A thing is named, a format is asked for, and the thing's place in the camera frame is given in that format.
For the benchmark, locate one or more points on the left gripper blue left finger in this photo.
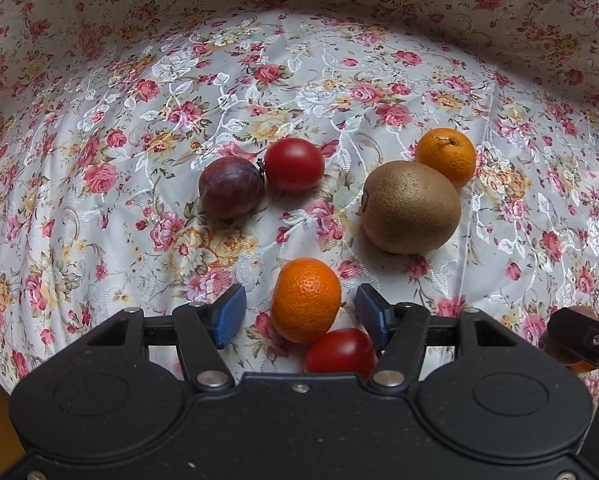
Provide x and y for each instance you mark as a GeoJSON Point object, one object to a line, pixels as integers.
{"type": "Point", "coordinates": [202, 331]}

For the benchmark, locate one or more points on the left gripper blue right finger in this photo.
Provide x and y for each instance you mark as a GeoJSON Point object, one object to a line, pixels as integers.
{"type": "Point", "coordinates": [398, 333]}

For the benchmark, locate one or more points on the red cherry tomato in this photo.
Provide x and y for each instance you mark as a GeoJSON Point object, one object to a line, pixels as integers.
{"type": "Point", "coordinates": [293, 165]}
{"type": "Point", "coordinates": [342, 351]}

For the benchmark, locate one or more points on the brown kiwi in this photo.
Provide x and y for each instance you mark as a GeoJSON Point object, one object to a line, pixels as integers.
{"type": "Point", "coordinates": [408, 208]}

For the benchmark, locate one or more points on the dark purple round plum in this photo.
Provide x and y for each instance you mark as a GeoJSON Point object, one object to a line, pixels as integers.
{"type": "Point", "coordinates": [230, 187]}

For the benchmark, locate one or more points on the orange mandarin with stem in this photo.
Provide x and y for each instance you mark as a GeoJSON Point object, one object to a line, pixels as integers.
{"type": "Point", "coordinates": [450, 153]}

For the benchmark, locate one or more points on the dark red plum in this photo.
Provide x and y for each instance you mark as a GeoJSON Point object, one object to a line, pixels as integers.
{"type": "Point", "coordinates": [562, 338]}

